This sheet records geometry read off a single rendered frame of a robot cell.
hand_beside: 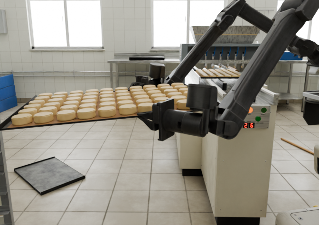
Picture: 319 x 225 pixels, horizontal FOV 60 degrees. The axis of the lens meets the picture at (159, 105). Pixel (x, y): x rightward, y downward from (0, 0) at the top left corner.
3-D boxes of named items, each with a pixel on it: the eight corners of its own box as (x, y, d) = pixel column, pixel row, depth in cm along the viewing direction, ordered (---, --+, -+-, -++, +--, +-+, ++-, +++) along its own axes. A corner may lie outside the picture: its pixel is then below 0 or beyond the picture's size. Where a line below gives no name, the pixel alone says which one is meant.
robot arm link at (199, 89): (238, 136, 66) (220, 130, 74) (243, 88, 65) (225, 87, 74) (192, 134, 63) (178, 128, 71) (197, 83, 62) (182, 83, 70)
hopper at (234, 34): (188, 43, 252) (188, 27, 249) (250, 43, 251) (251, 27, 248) (191, 43, 224) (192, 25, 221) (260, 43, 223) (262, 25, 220)
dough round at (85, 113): (74, 117, 78) (73, 110, 78) (91, 113, 81) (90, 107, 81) (81, 120, 74) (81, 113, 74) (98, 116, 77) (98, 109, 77)
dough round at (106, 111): (119, 113, 80) (119, 106, 79) (108, 118, 76) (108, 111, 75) (106, 111, 82) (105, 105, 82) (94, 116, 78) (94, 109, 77)
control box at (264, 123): (226, 126, 166) (228, 104, 163) (267, 126, 166) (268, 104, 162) (228, 128, 162) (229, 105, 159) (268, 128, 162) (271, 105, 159)
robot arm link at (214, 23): (237, 20, 115) (228, 18, 125) (227, 11, 113) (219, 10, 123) (171, 98, 125) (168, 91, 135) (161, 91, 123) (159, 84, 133)
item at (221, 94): (191, 70, 354) (191, 64, 353) (193, 70, 354) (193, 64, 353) (222, 105, 159) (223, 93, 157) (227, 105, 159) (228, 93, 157)
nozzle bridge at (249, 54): (178, 79, 262) (179, 43, 255) (255, 80, 261) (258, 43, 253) (180, 85, 230) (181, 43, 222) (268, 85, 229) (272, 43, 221)
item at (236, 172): (200, 177, 250) (203, 78, 229) (238, 177, 249) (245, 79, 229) (212, 228, 181) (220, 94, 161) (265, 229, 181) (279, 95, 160)
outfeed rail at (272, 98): (213, 70, 354) (214, 64, 352) (216, 70, 354) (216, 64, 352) (273, 105, 158) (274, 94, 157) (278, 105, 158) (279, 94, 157)
